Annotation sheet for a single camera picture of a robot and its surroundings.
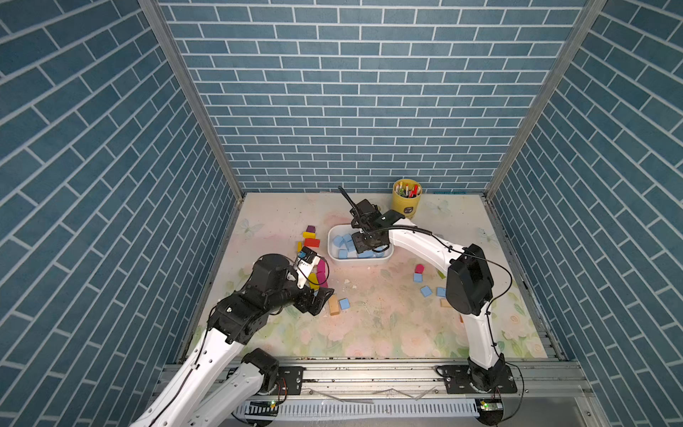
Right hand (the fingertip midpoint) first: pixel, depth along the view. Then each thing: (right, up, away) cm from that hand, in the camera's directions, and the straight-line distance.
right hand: (364, 242), depth 93 cm
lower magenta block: (-15, -12, +1) cm, 20 cm away
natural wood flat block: (+17, -10, -35) cm, 40 cm away
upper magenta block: (-16, -9, +3) cm, 18 cm away
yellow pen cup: (+17, +17, +14) cm, 29 cm away
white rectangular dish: (-9, -2, +9) cm, 13 cm away
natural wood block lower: (-10, -19, -8) cm, 23 cm away
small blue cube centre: (-7, -20, -5) cm, 22 cm away
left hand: (-11, -9, -23) cm, 27 cm away
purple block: (-22, +4, +14) cm, 26 cm away
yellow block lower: (-18, -14, -1) cm, 23 cm away
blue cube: (-8, -5, +6) cm, 11 cm away
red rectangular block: (-20, -1, +11) cm, 23 cm away
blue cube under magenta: (+19, -13, +1) cm, 23 cm away
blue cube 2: (-10, 0, +8) cm, 13 cm away
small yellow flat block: (-22, +2, +12) cm, 25 cm away
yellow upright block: (-25, -2, +7) cm, 26 cm away
